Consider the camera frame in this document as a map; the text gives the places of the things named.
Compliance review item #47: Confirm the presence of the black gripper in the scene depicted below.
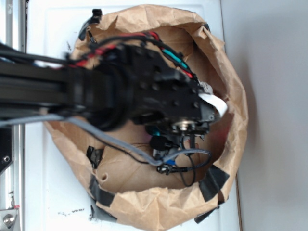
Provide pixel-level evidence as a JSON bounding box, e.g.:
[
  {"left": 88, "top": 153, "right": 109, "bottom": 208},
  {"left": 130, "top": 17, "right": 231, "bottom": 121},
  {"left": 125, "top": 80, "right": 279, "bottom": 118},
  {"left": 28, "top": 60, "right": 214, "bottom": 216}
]
[{"left": 117, "top": 44, "right": 228, "bottom": 136}]

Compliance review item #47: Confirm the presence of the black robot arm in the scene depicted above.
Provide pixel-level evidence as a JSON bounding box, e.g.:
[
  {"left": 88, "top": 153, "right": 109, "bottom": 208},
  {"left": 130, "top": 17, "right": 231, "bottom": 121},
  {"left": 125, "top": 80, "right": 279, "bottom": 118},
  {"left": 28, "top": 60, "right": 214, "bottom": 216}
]
[{"left": 0, "top": 44, "right": 228, "bottom": 135}]

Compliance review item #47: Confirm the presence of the crumpled white paper ball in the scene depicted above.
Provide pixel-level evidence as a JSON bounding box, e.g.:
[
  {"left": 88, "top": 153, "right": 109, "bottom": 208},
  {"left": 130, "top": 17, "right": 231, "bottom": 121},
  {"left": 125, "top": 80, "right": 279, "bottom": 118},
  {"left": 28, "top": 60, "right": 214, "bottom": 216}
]
[{"left": 199, "top": 81, "right": 214, "bottom": 95}]

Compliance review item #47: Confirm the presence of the black tape strip right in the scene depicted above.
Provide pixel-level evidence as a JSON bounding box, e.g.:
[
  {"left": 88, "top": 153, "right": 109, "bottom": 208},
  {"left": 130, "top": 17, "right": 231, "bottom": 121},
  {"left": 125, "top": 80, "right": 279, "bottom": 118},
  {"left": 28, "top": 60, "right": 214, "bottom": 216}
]
[{"left": 199, "top": 165, "right": 230, "bottom": 202}]

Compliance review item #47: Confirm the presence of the black tape strip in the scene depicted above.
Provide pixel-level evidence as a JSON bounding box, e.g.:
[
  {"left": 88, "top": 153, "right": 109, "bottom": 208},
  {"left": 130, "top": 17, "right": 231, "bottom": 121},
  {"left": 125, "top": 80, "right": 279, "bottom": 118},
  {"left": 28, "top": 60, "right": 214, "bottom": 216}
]
[
  {"left": 199, "top": 165, "right": 230, "bottom": 202},
  {"left": 86, "top": 146, "right": 117, "bottom": 223}
]

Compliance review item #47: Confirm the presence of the brown paper bag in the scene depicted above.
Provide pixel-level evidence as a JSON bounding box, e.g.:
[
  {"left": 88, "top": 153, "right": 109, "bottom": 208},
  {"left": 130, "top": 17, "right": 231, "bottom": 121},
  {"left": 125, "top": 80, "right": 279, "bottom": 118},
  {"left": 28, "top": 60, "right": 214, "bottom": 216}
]
[{"left": 45, "top": 4, "right": 248, "bottom": 231}]

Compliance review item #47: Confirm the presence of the black tape piece front right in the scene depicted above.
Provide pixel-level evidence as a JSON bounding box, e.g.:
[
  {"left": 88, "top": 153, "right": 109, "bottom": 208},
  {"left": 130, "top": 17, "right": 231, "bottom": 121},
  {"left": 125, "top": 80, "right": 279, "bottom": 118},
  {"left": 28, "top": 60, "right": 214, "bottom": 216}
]
[{"left": 193, "top": 206, "right": 220, "bottom": 224}]

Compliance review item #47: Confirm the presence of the black tape piece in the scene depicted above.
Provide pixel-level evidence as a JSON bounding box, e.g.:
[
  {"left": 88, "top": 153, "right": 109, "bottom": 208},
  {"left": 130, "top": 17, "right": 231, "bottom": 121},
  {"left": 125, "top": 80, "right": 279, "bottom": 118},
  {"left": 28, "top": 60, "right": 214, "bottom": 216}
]
[
  {"left": 193, "top": 206, "right": 220, "bottom": 224},
  {"left": 78, "top": 9, "right": 103, "bottom": 41}
]

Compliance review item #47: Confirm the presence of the black tape strip left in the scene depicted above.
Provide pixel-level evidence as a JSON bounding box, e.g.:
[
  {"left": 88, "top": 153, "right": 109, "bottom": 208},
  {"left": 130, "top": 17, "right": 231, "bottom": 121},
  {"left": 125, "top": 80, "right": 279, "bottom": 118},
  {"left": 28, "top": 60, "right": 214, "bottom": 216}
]
[{"left": 86, "top": 146, "right": 117, "bottom": 223}]

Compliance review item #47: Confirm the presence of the black tape piece back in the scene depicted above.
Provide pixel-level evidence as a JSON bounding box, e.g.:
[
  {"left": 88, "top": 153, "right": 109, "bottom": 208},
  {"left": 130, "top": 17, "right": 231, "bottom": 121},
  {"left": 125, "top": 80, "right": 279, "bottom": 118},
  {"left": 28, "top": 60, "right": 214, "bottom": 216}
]
[{"left": 78, "top": 9, "right": 103, "bottom": 41}]

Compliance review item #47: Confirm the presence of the grey sleeved cable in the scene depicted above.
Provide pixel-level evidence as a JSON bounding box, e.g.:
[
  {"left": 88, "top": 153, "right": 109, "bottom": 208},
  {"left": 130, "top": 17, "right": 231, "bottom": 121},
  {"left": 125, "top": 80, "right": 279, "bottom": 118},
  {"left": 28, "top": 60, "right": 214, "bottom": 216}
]
[{"left": 0, "top": 113, "right": 212, "bottom": 167}]

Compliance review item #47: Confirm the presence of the aluminium extrusion rail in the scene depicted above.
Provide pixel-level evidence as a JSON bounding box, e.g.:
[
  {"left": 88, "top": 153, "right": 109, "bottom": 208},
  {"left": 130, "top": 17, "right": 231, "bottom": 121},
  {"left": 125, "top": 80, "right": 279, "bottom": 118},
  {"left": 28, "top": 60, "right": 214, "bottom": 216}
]
[{"left": 0, "top": 0, "right": 27, "bottom": 231}]

